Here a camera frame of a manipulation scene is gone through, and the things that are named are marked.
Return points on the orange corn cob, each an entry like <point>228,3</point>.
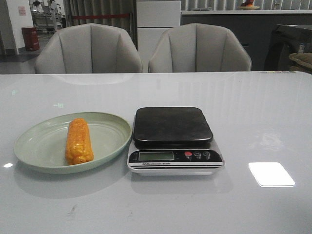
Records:
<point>78,144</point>

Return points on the black electronic kitchen scale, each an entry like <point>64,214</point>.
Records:
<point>173,141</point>

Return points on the right grey upholstered chair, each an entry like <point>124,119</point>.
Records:
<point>199,47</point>

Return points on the grey upholstered chair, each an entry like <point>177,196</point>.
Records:
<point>89,48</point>
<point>199,47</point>

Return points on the left grey upholstered chair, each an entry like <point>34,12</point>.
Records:
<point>89,48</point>

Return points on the white cabinet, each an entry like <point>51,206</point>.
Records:
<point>153,17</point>

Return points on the light green plate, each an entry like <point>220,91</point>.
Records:
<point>42,147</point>

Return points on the red barrier tape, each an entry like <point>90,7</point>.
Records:
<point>95,17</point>

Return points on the dark grey counter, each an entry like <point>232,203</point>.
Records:
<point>253,28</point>

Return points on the plate with fruit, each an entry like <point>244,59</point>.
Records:
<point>248,5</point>

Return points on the red trash bin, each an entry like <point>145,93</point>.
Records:
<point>30,38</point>

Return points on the black appliance at right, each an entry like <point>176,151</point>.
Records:
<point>285,40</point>

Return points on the beige cushion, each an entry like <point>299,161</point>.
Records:
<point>301,62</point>

